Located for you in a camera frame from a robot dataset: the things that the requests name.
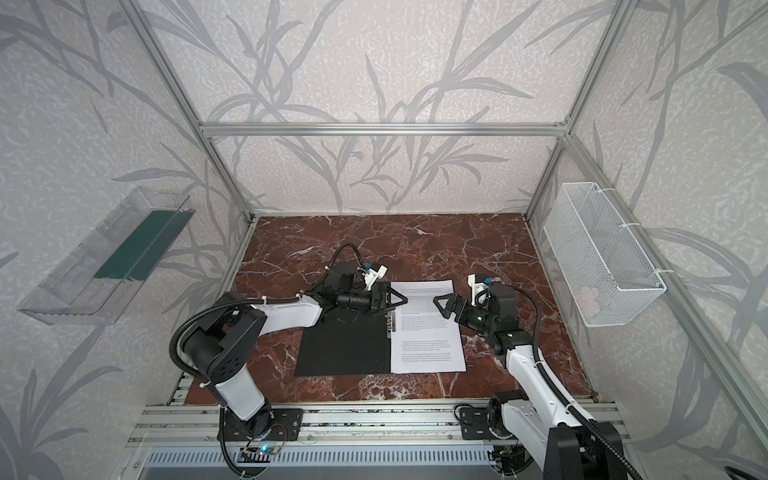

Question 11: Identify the white black file folder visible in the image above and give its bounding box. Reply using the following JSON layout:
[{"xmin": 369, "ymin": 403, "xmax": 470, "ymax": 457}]
[{"xmin": 294, "ymin": 309, "xmax": 393, "ymax": 377}]

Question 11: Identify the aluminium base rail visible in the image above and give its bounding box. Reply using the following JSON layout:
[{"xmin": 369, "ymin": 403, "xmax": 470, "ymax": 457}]
[{"xmin": 125, "ymin": 400, "xmax": 631, "ymax": 448}]

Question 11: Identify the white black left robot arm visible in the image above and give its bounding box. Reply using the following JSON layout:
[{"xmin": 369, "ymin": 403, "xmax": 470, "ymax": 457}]
[{"xmin": 169, "ymin": 263, "xmax": 409, "ymax": 422}]

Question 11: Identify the aluminium cage frame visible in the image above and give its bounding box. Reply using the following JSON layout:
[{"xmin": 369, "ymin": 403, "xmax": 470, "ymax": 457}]
[{"xmin": 113, "ymin": 0, "xmax": 768, "ymax": 433}]

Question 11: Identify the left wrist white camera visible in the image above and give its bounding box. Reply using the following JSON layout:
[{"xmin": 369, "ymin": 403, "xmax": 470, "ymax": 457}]
[{"xmin": 362, "ymin": 263, "xmax": 388, "ymax": 291}]

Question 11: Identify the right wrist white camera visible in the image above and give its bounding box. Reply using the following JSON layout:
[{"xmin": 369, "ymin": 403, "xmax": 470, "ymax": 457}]
[{"xmin": 468, "ymin": 272, "xmax": 493, "ymax": 306}]

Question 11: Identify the wrist white camera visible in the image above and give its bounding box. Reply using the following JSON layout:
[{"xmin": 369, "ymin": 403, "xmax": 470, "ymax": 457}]
[
  {"xmin": 362, "ymin": 263, "xmax": 388, "ymax": 291},
  {"xmin": 468, "ymin": 272, "xmax": 493, "ymax": 306}
]

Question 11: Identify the printed paper sheet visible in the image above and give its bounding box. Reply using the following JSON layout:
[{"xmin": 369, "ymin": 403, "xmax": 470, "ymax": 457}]
[{"xmin": 390, "ymin": 280, "xmax": 466, "ymax": 374}]

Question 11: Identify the green circuit board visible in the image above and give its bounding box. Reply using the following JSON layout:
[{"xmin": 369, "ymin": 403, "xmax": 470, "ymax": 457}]
[{"xmin": 238, "ymin": 445, "xmax": 282, "ymax": 464}]

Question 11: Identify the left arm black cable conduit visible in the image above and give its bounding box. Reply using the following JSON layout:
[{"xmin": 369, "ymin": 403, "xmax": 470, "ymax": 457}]
[{"xmin": 169, "ymin": 241, "xmax": 367, "ymax": 385}]

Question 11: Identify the clear plastic wall tray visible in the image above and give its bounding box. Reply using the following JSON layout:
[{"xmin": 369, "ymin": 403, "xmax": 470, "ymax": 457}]
[{"xmin": 18, "ymin": 187, "xmax": 195, "ymax": 326}]

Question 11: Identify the white wire mesh basket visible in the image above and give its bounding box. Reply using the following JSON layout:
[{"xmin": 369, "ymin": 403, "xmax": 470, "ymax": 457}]
[{"xmin": 544, "ymin": 182, "xmax": 666, "ymax": 328}]

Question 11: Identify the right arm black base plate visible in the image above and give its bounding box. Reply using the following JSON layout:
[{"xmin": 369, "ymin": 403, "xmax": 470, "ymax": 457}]
[{"xmin": 452, "ymin": 403, "xmax": 513, "ymax": 441}]

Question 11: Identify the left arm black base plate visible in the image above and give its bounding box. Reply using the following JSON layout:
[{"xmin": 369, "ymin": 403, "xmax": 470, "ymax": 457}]
[{"xmin": 217, "ymin": 408, "xmax": 304, "ymax": 442}]

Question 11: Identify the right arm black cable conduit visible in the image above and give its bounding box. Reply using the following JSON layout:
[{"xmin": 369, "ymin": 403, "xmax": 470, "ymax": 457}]
[{"xmin": 506, "ymin": 283, "xmax": 644, "ymax": 480}]

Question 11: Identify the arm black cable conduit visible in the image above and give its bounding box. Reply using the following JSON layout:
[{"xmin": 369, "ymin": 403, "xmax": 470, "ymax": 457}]
[
  {"xmin": 169, "ymin": 241, "xmax": 367, "ymax": 385},
  {"xmin": 506, "ymin": 283, "xmax": 644, "ymax": 480}
]

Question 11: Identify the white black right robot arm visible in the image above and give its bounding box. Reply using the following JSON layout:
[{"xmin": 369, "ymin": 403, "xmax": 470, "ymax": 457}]
[{"xmin": 433, "ymin": 284, "xmax": 642, "ymax": 479}]

